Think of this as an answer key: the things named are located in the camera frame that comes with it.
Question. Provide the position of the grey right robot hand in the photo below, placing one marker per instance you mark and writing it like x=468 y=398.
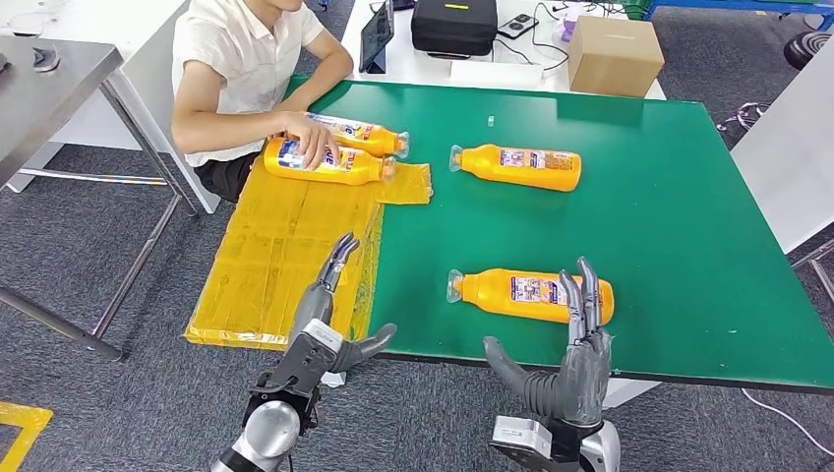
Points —
x=583 y=384

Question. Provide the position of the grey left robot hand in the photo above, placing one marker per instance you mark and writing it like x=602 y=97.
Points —
x=316 y=303

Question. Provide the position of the person's right hand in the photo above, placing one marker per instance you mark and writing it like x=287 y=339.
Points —
x=314 y=140

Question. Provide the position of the orange detergent bottle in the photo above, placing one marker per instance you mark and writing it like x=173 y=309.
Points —
x=488 y=296
x=371 y=138
x=485 y=166
x=358 y=168

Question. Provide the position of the person's left forearm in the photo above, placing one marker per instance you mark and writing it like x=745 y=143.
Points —
x=326 y=81

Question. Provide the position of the person's right forearm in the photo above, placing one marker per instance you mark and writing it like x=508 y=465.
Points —
x=234 y=133

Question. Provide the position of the yellow taped cardboard sheet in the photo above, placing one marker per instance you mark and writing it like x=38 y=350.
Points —
x=286 y=254

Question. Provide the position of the person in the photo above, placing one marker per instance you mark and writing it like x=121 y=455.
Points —
x=241 y=58

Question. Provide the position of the black tablet on stand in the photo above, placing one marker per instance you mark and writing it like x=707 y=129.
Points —
x=375 y=34

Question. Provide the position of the small black device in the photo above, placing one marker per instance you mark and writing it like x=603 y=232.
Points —
x=404 y=4

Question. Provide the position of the black carrying case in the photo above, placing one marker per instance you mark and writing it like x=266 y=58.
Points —
x=455 y=27

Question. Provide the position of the stainless steel table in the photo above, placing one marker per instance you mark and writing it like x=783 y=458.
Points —
x=45 y=98

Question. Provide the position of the purple small container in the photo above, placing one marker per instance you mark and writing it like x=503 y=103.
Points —
x=569 y=30

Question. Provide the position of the small grey metal object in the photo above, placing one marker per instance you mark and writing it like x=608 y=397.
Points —
x=45 y=58

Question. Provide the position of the white board panel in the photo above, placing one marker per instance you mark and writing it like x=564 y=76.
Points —
x=788 y=156

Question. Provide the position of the brown cardboard box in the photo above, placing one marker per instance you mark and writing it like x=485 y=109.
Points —
x=612 y=57

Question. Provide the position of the yellow floor tape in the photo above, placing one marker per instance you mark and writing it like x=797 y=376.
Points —
x=19 y=430

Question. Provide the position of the green plastic crate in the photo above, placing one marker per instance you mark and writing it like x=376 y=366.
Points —
x=631 y=6

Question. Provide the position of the black round stool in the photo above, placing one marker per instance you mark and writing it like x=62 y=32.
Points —
x=808 y=51

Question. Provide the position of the blue metal shelving rack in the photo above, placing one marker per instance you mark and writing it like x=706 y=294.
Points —
x=736 y=5

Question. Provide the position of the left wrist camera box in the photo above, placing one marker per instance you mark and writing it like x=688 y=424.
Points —
x=309 y=358

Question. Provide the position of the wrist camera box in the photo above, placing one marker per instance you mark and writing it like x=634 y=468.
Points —
x=309 y=358
x=521 y=443

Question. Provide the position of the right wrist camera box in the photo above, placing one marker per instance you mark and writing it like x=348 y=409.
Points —
x=521 y=443

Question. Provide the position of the grey metal frame leg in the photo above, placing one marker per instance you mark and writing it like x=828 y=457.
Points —
x=818 y=273

